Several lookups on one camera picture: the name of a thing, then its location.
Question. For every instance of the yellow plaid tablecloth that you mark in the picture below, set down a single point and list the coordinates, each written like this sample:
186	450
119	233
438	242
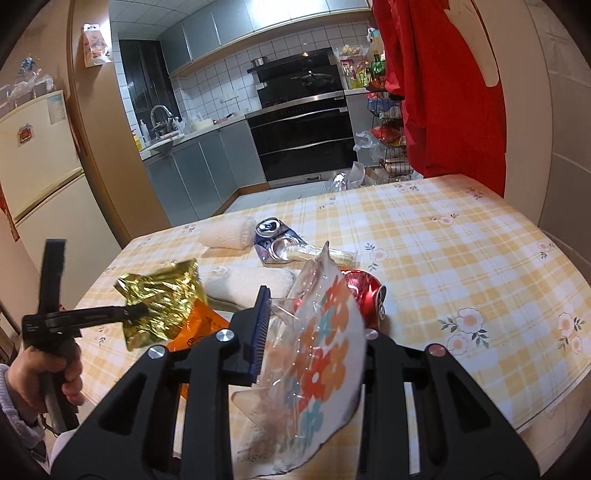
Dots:
464	269

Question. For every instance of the wire snack storage rack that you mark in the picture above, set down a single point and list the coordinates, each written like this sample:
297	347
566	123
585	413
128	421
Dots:
379	138

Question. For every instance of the grey lower kitchen cabinets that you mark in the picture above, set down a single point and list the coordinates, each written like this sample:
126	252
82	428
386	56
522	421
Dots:
201	174

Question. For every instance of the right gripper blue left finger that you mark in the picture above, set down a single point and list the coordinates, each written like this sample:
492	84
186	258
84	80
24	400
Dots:
168	415

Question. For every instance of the cream white refrigerator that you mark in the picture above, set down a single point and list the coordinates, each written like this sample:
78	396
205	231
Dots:
49	197

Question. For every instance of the white foam fruit net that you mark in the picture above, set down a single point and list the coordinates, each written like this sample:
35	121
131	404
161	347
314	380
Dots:
236	233

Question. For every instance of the black range hood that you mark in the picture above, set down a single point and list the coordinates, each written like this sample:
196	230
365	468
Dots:
299	76

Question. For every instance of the person's left hand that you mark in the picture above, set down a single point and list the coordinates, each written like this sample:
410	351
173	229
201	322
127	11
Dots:
24	380

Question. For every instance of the orange snack packet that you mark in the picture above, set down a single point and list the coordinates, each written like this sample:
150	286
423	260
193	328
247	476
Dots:
201	323

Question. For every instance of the clear plastic bags on floor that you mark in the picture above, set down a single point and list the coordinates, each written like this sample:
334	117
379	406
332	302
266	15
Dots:
351	177

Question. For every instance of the black built-in oven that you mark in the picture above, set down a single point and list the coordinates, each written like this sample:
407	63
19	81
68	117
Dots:
303	140

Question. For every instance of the grey kitchen cabinets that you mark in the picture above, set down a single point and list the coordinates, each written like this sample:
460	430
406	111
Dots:
201	174
222	23

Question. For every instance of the wooden door frame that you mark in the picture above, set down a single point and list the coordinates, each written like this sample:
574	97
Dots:
108	154

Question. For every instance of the grey upper kitchen cabinets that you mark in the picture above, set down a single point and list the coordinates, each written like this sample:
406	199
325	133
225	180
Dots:
222	23

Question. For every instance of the crushed red soda can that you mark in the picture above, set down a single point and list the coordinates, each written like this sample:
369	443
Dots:
370	295

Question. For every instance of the red hanging apron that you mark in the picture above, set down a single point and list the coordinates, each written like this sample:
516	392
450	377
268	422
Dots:
440	60

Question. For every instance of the chrome kitchen faucet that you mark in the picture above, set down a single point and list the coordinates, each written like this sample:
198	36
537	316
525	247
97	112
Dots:
162	120

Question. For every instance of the gold foil wrapper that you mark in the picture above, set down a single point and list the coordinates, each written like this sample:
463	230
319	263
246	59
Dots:
168	293

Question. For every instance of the red fridge magnet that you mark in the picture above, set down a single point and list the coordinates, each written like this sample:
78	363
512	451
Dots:
25	133

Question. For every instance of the crushed blue soda can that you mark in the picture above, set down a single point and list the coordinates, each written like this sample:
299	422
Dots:
274	240

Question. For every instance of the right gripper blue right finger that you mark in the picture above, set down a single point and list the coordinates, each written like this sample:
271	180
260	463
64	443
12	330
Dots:
425	417

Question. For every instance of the clear small plastic wrapper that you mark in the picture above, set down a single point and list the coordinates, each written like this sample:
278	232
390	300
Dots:
308	252

